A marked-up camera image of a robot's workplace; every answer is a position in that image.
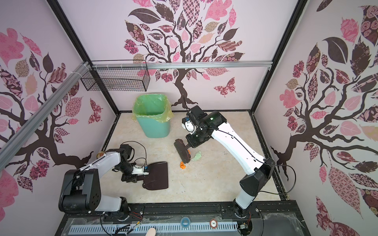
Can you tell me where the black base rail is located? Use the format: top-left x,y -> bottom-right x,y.
55,201 -> 310,236

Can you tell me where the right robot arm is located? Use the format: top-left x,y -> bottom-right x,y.
174,105 -> 280,218

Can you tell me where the white vented cable duct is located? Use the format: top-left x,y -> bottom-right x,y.
67,222 -> 240,236

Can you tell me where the aluminium frame bar back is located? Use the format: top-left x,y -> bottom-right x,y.
92,61 -> 273,69

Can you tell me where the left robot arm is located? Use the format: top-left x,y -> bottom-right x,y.
58,141 -> 149,221

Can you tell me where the aluminium frame bar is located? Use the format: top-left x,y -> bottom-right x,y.
1,62 -> 91,170
92,61 -> 273,69

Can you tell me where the aluminium frame bar left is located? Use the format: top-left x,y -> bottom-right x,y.
1,62 -> 91,170

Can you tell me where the green drink can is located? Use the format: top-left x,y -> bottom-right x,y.
96,151 -> 106,159

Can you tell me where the black wire basket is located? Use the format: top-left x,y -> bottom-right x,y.
81,59 -> 150,92

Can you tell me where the dark brown hand brush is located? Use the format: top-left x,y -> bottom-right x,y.
174,139 -> 191,164

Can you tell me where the green trash bin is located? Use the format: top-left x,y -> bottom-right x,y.
134,94 -> 171,139

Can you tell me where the light green bin liner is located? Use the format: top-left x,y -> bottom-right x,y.
132,93 -> 174,123

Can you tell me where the dark brown dustpan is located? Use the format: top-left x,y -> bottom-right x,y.
142,162 -> 169,191

